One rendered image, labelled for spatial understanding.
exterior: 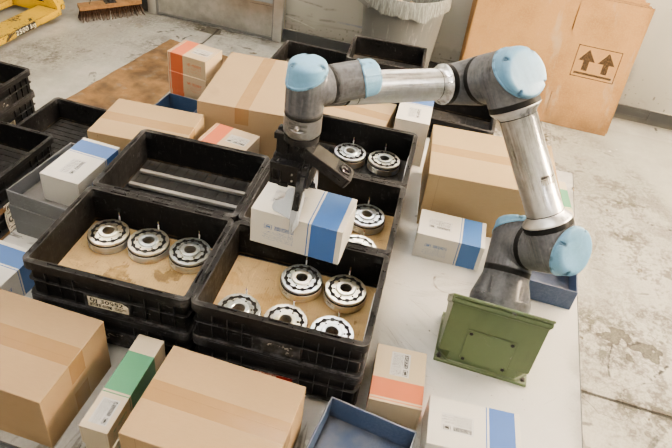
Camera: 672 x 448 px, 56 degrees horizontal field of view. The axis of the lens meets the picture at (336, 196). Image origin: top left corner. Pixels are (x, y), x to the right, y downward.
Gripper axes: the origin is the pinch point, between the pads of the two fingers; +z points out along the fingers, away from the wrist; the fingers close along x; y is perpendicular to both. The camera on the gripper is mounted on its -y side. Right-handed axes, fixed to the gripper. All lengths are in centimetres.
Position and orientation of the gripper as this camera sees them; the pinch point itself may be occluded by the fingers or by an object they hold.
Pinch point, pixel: (304, 213)
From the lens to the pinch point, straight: 135.6
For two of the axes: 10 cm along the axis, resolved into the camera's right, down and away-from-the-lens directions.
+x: -2.8, 5.6, -7.8
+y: -9.6, -2.5, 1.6
